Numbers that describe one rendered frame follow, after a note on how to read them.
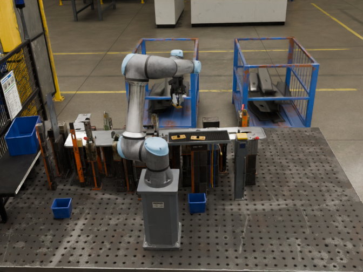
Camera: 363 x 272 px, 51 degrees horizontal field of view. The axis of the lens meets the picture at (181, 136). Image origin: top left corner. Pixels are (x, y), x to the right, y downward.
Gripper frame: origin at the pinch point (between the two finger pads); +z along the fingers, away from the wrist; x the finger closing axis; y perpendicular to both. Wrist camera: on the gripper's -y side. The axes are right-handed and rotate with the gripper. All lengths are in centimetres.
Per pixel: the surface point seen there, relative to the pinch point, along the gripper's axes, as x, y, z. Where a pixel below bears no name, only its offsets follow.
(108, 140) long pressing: -44, -19, 26
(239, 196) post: 23, 43, 53
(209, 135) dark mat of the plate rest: 7.1, 31.8, 9.9
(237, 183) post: 22, 43, 43
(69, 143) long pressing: -69, -27, 26
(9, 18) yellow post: -88, -90, -48
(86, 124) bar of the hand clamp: -58, -9, 6
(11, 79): -96, -62, -13
